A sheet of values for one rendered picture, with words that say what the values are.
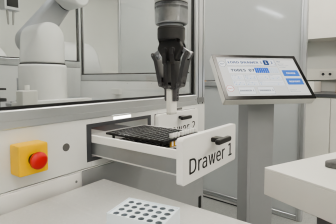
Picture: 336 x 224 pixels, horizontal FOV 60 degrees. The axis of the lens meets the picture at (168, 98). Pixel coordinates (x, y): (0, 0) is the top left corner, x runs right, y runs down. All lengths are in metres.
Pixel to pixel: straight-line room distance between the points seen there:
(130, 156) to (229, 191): 2.00
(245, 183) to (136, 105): 0.92
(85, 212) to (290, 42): 1.98
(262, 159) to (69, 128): 1.17
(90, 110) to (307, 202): 0.62
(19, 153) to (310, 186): 0.66
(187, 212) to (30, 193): 0.39
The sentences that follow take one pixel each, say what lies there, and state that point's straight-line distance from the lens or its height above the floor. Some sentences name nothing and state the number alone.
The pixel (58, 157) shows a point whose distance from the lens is 0.85.
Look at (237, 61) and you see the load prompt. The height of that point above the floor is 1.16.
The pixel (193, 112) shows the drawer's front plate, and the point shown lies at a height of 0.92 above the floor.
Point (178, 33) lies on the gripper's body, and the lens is 0.77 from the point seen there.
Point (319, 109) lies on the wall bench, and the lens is 3.63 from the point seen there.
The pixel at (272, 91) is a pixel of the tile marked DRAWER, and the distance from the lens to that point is 1.62.
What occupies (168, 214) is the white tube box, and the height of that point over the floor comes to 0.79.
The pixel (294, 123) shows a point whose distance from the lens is 2.37.
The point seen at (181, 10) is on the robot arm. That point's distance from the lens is 0.78.
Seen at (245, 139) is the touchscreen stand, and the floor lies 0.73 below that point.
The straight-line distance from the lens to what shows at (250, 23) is 2.52.
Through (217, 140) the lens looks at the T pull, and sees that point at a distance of 0.74.
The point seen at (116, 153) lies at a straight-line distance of 0.83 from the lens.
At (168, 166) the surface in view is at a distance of 0.72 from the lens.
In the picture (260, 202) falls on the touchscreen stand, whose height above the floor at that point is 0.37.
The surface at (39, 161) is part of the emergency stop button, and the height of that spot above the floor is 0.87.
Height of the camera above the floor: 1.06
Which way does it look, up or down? 4 degrees down
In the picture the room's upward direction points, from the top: straight up
